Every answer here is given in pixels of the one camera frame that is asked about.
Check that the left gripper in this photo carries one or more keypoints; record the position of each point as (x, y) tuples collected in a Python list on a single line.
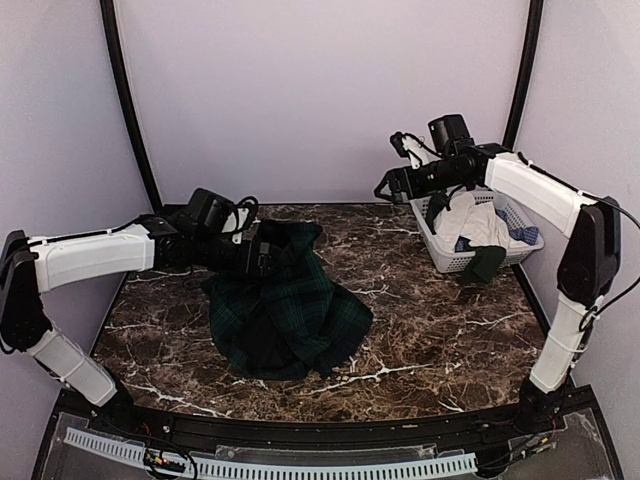
[(260, 269)]

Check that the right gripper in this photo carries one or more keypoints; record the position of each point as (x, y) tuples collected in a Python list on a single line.
[(413, 190)]

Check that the dark green plaid garment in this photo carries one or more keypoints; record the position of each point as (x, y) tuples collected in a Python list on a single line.
[(292, 321)]

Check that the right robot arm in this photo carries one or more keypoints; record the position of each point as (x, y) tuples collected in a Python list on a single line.
[(586, 230)]

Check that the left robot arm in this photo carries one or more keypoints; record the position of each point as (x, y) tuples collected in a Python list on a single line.
[(33, 268)]

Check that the white garment in basket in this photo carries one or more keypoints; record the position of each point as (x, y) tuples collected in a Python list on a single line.
[(477, 222)]

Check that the dark green cloth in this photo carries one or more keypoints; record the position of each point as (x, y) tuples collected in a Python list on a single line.
[(484, 265)]

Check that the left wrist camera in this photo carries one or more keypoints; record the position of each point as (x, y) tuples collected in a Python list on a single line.
[(209, 214)]

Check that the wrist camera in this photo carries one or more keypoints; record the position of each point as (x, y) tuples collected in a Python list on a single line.
[(209, 214), (449, 135)]

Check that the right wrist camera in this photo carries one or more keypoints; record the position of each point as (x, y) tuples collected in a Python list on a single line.
[(449, 135)]

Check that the right black frame post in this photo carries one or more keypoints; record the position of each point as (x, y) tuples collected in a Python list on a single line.
[(526, 64)]

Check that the black frame post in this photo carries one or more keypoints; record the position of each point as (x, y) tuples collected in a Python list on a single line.
[(526, 64), (121, 81)]

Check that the white slotted cable duct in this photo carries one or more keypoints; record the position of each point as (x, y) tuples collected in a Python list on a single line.
[(259, 463)]

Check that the black front rail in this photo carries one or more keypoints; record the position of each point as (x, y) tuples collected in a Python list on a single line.
[(203, 433)]

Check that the left black frame post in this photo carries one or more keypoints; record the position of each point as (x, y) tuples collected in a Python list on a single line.
[(121, 81)]

